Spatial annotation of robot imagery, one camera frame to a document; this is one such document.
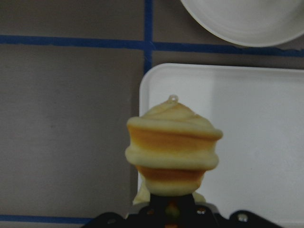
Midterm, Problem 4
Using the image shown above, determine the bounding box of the white rectangular tray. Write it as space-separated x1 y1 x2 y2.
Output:
139 64 304 228

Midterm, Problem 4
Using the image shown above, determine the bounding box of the cream plate with lemon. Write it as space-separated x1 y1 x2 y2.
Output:
181 0 304 47

